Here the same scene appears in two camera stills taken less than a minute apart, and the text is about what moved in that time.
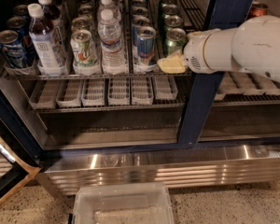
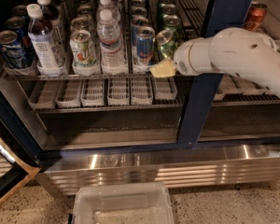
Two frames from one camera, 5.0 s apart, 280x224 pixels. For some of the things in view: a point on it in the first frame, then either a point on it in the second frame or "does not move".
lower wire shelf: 69,94 does not move
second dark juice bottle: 53,18 does not move
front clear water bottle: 112,50 does not move
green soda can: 175,38 -> 165,44
